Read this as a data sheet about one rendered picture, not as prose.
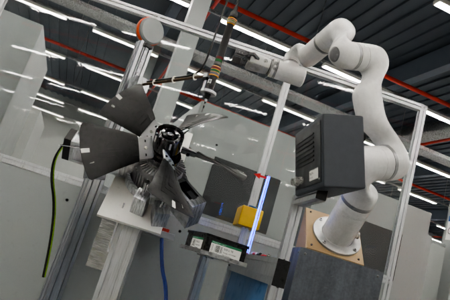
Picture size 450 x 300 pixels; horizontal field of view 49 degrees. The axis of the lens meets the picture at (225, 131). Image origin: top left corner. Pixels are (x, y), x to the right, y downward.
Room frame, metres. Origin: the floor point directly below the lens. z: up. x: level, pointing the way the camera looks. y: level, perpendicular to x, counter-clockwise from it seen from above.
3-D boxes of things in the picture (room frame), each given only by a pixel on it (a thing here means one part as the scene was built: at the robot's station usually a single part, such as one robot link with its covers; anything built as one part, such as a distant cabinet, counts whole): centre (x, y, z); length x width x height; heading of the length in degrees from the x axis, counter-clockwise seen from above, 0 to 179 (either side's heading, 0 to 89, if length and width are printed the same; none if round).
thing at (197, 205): (2.02, 0.07, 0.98); 0.20 x 0.16 x 0.20; 4
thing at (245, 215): (2.31, -0.22, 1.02); 0.16 x 0.10 x 0.11; 4
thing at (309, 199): (1.38, -0.28, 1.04); 0.24 x 0.03 x 0.03; 4
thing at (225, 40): (1.99, 0.12, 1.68); 0.03 x 0.03 x 0.21
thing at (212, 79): (1.99, 0.12, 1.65); 0.04 x 0.04 x 0.46
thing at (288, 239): (1.48, -0.28, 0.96); 0.03 x 0.03 x 0.20; 4
